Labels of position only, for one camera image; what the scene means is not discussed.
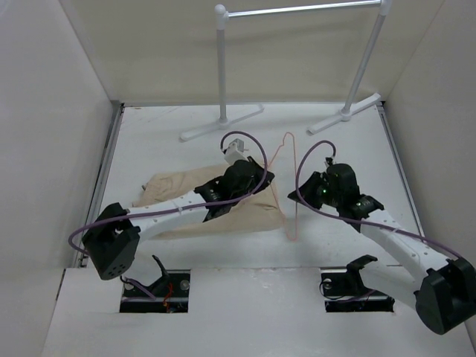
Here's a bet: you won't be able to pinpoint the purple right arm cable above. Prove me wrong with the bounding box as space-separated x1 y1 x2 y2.
295 140 466 261

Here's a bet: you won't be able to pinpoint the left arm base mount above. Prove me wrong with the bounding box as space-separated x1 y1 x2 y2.
119 270 191 314

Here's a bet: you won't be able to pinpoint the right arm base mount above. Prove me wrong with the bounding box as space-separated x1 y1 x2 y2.
319 268 395 313

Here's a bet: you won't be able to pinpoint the beige cargo trousers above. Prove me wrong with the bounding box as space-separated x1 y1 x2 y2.
132 164 283 240

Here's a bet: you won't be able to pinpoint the aluminium left table rail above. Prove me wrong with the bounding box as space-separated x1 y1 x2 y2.
72 100 125 268

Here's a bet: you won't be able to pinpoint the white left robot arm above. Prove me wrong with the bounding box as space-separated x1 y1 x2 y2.
82 157 274 281

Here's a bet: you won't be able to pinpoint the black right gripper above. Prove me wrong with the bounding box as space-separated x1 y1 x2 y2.
288 171 342 210

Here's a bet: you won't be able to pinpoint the pink wire hanger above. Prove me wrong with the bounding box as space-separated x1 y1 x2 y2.
268 132 300 241

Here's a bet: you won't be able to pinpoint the white clothes rack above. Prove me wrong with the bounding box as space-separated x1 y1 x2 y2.
179 0 393 141

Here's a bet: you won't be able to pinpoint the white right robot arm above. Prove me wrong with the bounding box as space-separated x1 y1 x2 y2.
288 164 475 335

